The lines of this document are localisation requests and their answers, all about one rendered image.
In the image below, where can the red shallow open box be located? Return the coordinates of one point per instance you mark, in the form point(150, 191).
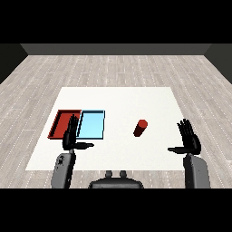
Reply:
point(62, 124)

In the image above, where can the dark grey robot body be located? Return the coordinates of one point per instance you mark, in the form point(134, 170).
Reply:
point(116, 181)

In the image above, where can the red can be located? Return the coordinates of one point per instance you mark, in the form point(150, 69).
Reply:
point(140, 128)

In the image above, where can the light blue shallow open box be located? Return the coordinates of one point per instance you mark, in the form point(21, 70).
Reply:
point(91, 124)

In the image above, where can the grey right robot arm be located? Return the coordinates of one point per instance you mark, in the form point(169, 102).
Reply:
point(196, 171)

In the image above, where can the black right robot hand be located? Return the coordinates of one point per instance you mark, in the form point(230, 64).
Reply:
point(191, 141)

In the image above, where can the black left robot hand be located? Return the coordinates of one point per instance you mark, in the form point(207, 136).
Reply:
point(69, 138)

